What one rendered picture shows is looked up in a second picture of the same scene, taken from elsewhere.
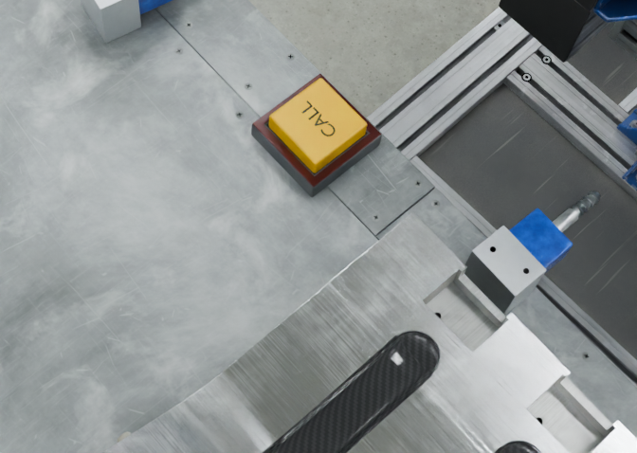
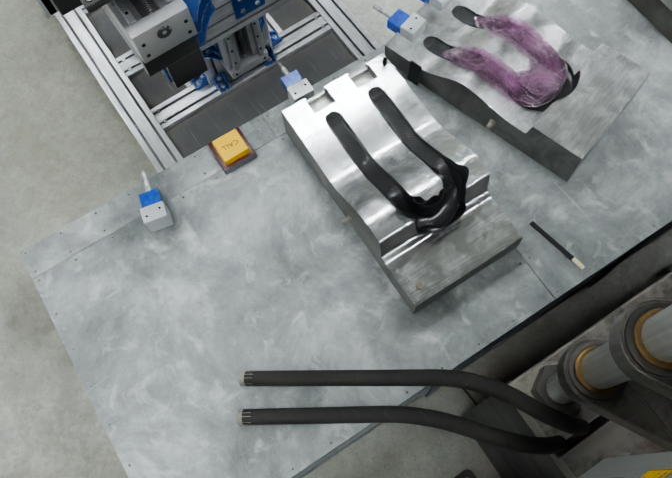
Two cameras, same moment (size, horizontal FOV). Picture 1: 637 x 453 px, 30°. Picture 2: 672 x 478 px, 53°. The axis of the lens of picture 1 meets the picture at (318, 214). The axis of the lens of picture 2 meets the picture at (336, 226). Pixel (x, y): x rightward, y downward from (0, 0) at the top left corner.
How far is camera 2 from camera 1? 0.70 m
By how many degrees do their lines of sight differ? 24
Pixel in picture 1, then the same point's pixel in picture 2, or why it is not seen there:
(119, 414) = (330, 231)
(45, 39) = (166, 247)
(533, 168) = (208, 127)
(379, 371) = (337, 131)
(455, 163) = not seen: hidden behind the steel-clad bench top
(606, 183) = (221, 101)
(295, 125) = (231, 153)
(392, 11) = (101, 183)
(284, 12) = not seen: hidden behind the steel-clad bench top
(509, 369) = (343, 91)
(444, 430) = (361, 114)
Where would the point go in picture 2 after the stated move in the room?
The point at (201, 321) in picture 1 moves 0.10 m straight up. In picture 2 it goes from (299, 200) to (295, 180)
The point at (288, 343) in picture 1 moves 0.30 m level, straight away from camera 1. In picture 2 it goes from (322, 158) to (189, 120)
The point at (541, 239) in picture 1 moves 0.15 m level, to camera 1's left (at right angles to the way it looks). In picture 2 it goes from (292, 78) to (268, 135)
